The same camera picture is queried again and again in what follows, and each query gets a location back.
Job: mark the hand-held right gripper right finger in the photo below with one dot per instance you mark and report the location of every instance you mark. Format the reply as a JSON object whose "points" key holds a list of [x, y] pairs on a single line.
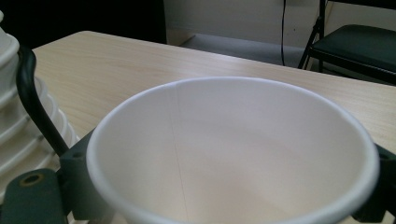
{"points": [[384, 186]]}

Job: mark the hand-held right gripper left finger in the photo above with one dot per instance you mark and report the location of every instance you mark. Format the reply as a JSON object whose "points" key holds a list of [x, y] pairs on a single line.
{"points": [[76, 174]]}

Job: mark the stack of white paper cups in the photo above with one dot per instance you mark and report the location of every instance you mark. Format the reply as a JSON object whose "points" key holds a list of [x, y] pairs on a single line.
{"points": [[15, 137]]}

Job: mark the single white paper cup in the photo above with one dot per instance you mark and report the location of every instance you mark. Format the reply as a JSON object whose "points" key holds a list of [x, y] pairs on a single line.
{"points": [[236, 149]]}

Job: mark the black folding chair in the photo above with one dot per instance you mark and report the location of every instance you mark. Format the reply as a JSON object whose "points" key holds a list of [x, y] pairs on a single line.
{"points": [[358, 46]]}

